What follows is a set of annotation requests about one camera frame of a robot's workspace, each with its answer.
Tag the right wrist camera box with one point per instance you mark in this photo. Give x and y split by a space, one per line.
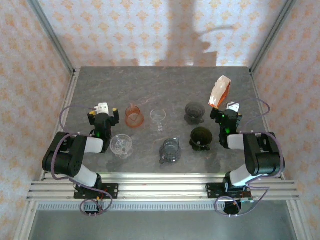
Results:
233 107

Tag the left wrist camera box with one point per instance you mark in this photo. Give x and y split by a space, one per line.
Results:
103 107

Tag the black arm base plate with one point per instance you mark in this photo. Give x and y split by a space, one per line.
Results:
112 191
212 191

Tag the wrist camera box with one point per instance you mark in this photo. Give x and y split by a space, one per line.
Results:
233 107
103 107

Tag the orange coffee filter pack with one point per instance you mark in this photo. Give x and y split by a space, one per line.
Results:
218 92

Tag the dark green plastic dripper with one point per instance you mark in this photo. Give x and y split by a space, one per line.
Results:
201 136

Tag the clear plastic dripper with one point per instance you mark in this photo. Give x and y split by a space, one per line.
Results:
121 145

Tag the aluminium table side rail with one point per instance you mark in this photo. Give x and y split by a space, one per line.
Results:
68 100
258 100

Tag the aluminium frame post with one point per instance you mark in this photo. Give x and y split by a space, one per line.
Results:
271 37
53 40

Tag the orange glass server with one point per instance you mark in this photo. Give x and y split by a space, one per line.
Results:
135 121

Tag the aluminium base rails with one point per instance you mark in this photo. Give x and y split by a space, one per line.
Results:
162 190

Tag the clear glass server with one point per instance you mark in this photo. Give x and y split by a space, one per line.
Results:
158 115

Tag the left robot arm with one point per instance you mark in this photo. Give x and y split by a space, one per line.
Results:
62 160

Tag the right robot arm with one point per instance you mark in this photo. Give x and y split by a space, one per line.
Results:
265 160

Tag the grey metal panel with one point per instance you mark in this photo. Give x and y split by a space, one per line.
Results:
160 225

